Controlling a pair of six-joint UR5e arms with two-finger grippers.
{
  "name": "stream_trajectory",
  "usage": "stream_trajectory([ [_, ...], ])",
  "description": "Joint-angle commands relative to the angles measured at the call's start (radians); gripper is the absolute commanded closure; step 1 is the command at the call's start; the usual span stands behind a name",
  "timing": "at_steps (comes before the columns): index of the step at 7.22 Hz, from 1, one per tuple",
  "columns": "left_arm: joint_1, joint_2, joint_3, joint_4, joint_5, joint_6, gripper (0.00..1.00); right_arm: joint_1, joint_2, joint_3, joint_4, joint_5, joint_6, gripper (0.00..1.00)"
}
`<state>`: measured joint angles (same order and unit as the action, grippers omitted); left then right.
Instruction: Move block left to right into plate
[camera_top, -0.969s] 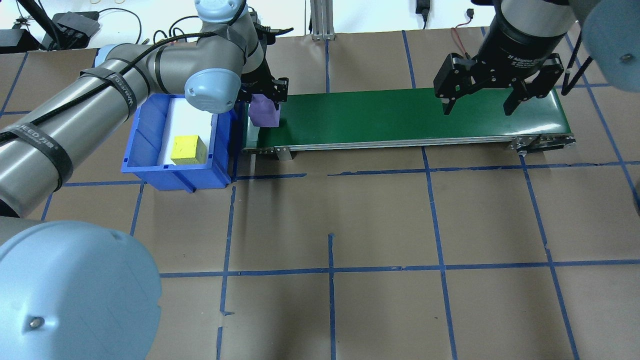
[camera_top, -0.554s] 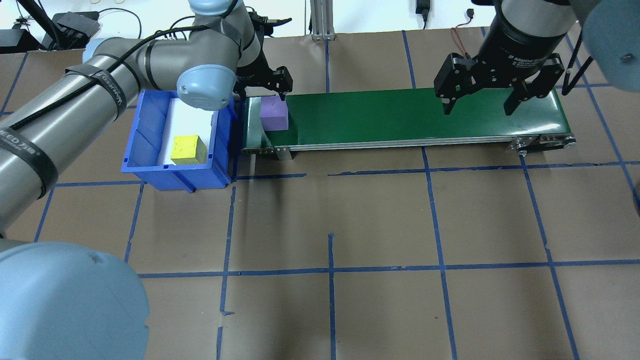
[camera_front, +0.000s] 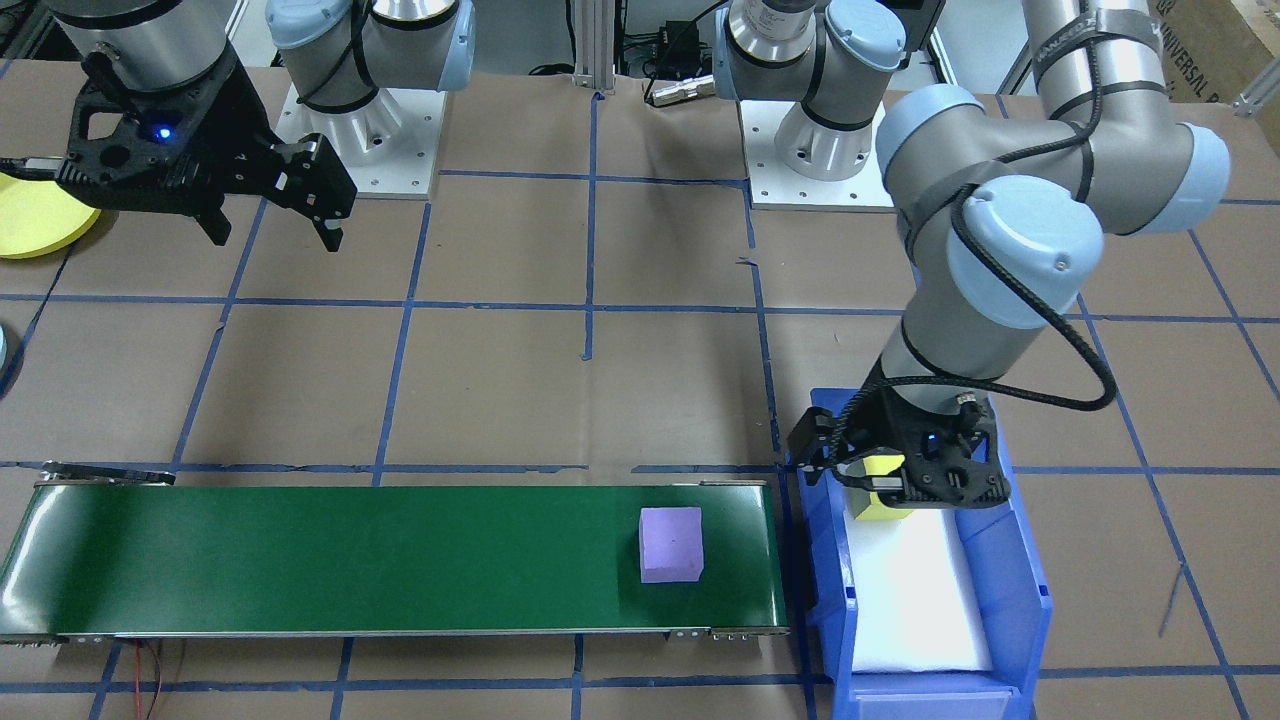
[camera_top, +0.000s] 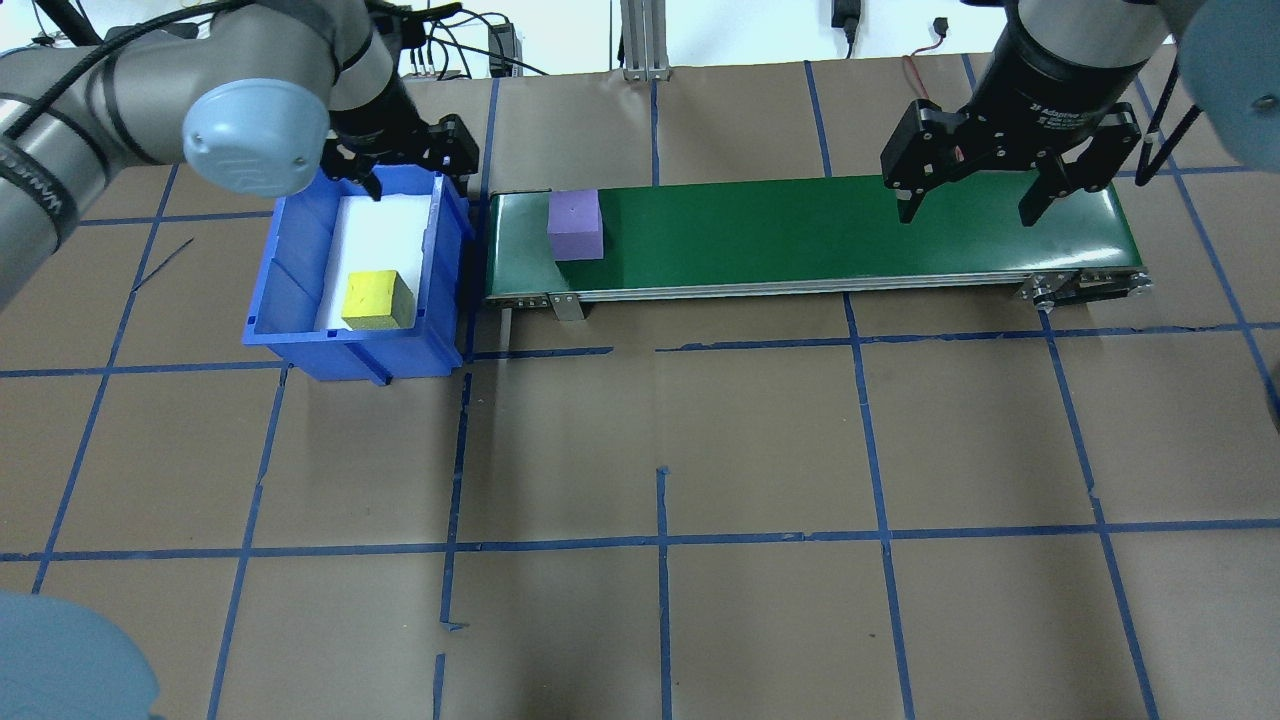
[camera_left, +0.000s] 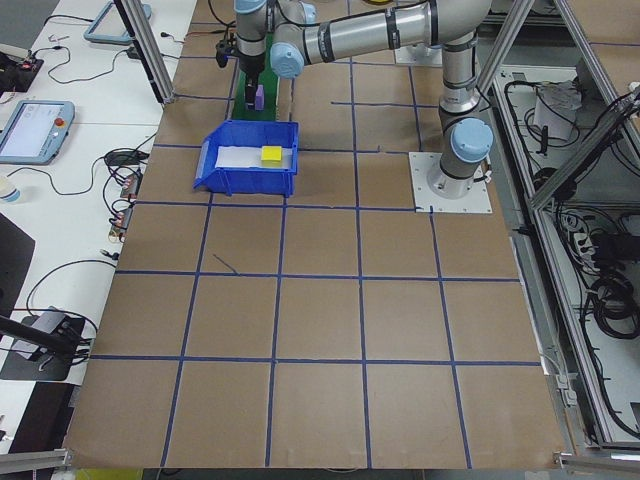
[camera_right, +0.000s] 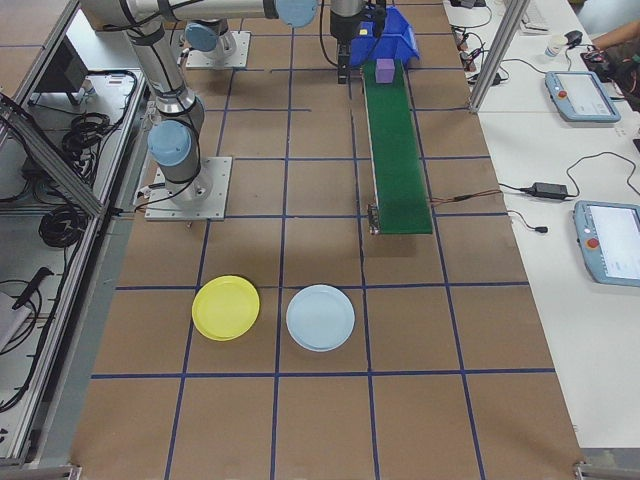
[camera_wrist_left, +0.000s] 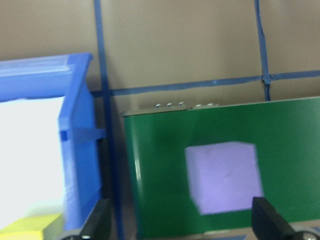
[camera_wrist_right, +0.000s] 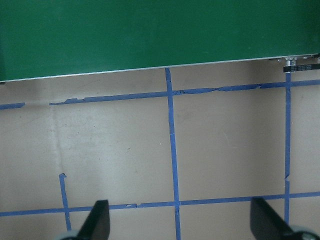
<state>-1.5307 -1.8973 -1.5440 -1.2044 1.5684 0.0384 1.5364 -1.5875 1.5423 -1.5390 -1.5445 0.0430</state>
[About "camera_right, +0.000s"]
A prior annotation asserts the person bare forearm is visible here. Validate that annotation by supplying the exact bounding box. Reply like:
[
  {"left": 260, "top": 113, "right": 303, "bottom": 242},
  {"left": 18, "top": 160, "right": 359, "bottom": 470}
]
[{"left": 594, "top": 20, "right": 640, "bottom": 51}]

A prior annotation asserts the light blue plastic plate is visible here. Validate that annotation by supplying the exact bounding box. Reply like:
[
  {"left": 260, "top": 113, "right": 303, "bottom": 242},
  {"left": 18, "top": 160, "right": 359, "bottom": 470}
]
[{"left": 285, "top": 284, "right": 356, "bottom": 353}]

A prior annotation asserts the yellow plastic plate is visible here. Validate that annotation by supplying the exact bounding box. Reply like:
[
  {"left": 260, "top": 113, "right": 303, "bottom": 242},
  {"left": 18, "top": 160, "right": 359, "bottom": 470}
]
[{"left": 192, "top": 274, "right": 262, "bottom": 343}]

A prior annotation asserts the blue plastic storage bin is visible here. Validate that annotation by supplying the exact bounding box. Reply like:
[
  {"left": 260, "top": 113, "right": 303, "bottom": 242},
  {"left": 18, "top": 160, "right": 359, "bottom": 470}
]
[{"left": 348, "top": 4, "right": 420, "bottom": 70}]

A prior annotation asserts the green conveyor belt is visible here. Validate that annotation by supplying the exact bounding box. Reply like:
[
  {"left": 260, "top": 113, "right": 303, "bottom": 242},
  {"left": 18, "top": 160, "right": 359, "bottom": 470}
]
[{"left": 360, "top": 58, "right": 434, "bottom": 236}]

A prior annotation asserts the white desk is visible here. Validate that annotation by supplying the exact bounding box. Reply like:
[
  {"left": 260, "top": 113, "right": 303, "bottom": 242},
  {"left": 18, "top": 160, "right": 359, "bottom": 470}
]
[{"left": 443, "top": 0, "right": 640, "bottom": 451}]

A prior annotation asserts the light blue teach pendant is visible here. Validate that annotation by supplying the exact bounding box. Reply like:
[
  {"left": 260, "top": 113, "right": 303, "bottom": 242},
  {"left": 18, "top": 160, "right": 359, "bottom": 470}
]
[
  {"left": 573, "top": 200, "right": 640, "bottom": 287},
  {"left": 544, "top": 70, "right": 622, "bottom": 123}
]

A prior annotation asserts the black power adapter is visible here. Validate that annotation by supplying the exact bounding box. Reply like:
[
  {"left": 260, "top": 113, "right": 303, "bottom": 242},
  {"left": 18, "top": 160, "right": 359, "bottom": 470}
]
[{"left": 519, "top": 181, "right": 570, "bottom": 199}]

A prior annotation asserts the dark grey box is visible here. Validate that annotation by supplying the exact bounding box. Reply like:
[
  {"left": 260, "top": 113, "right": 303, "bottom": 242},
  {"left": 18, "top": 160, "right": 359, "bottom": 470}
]
[{"left": 32, "top": 33, "right": 90, "bottom": 106}]

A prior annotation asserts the aluminium corner bar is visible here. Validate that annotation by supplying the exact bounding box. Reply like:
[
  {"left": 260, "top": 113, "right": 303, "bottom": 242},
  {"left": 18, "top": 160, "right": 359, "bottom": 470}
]
[
  {"left": 0, "top": 462, "right": 81, "bottom": 480},
  {"left": 573, "top": 455, "right": 640, "bottom": 480}
]

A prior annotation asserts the small circuit board with wires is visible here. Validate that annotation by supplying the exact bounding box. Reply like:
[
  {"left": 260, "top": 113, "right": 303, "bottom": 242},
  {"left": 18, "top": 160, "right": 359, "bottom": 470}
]
[{"left": 457, "top": 29, "right": 501, "bottom": 86}]

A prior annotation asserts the aluminium profile post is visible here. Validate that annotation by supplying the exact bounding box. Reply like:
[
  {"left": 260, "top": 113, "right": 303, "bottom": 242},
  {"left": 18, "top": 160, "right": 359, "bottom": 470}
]
[{"left": 468, "top": 0, "right": 532, "bottom": 115}]

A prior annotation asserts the thin black wire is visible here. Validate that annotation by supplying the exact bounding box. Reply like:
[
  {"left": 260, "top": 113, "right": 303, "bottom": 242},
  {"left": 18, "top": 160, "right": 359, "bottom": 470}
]
[{"left": 428, "top": 190, "right": 502, "bottom": 206}]

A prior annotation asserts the black cable coil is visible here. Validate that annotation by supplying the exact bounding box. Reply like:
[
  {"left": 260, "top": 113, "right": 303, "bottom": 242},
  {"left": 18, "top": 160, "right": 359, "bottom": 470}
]
[
  {"left": 60, "top": 112, "right": 126, "bottom": 169},
  {"left": 38, "top": 203, "right": 86, "bottom": 250}
]

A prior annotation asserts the V-shaped metal bar frame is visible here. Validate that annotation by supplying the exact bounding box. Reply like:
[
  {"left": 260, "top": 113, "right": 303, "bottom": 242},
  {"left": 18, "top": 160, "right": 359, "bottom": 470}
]
[{"left": 0, "top": 0, "right": 149, "bottom": 469}]

